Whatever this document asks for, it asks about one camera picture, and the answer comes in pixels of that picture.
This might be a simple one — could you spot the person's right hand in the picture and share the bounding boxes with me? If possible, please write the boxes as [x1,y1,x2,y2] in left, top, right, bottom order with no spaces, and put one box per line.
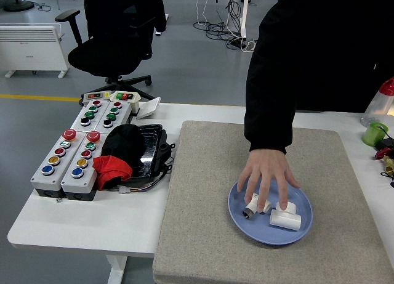
[236,148,302,213]

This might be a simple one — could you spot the white tee fitting metal thread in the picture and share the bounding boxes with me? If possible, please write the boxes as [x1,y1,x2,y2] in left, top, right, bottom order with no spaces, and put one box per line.
[242,192,272,219]

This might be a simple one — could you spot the large white tee pipe fitting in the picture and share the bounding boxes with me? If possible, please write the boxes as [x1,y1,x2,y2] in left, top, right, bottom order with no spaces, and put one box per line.
[270,201,302,232]

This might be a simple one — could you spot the blue round plate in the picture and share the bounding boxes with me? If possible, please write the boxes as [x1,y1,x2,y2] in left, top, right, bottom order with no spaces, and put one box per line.
[227,179,314,246]

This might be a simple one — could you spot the grey-brown mat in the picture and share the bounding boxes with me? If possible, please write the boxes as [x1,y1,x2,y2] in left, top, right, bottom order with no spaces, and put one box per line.
[152,120,394,284]

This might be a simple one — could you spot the green cup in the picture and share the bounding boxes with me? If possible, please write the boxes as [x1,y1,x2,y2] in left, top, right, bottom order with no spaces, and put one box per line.
[361,121,389,147]

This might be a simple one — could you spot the black plastic tray device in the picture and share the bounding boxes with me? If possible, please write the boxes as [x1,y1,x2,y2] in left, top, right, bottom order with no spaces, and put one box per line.
[124,123,176,182]

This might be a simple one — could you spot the black power adapter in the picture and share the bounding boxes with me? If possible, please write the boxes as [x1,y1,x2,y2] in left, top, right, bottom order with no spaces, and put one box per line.
[374,137,394,152]

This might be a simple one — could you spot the clear bottle red cap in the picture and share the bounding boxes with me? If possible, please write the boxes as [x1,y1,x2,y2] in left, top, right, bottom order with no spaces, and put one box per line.
[360,76,394,128]

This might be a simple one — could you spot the person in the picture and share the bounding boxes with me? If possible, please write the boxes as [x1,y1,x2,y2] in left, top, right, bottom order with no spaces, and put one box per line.
[244,0,394,155]

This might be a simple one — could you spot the black cloth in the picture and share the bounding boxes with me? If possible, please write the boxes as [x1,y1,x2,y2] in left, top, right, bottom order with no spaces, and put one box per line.
[100,124,147,174]

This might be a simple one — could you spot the grey four-button control box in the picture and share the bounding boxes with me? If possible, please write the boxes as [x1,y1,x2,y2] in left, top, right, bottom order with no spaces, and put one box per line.
[93,100,132,134]
[71,99,111,132]

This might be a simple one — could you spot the white upright pole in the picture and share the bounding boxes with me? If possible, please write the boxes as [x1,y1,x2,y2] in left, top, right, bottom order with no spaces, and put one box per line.
[239,0,250,40]

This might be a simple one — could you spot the red cloth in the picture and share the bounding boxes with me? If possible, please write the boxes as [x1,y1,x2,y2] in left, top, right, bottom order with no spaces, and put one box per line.
[92,155,133,182]

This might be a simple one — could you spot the white table leg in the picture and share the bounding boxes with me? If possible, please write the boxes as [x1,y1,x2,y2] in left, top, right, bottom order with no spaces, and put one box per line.
[106,254,129,284]

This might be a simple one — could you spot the grey five-button control box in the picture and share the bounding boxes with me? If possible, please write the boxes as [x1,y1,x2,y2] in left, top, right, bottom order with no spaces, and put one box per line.
[60,130,107,201]
[30,129,87,198]

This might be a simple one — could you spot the black office chair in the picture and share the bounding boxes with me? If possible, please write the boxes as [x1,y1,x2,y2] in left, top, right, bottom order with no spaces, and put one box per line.
[54,0,167,102]

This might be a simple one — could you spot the white panel heater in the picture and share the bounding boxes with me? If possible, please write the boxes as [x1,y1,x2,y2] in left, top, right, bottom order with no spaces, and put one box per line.
[0,23,70,79]

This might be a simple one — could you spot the black round stand base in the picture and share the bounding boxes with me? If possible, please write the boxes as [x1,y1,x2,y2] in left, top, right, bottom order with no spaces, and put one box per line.
[2,0,34,12]

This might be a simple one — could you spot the thin black cable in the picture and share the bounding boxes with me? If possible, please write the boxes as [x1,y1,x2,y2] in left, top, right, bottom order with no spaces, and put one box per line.
[380,171,394,188]

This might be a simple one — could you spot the brass valve red handle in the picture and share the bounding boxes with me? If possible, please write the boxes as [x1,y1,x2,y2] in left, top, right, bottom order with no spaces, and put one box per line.
[374,148,394,177]

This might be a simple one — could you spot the coloured wire bundle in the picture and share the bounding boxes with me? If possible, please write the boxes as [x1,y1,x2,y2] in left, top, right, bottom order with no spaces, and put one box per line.
[112,168,172,195]

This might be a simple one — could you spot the white wall switch panel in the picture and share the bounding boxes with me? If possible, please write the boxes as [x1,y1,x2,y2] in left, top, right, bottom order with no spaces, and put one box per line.
[136,96,162,120]

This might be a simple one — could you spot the black floor cable tangle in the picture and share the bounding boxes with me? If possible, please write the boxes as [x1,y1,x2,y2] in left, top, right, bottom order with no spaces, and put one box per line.
[193,0,258,53]

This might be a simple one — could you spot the white red-green switch box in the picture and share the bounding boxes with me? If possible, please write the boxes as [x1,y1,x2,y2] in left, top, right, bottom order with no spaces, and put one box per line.
[110,91,141,115]

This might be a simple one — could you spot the grey switch box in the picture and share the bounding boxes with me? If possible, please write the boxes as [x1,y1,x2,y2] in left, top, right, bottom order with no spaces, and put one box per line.
[81,91,111,105]

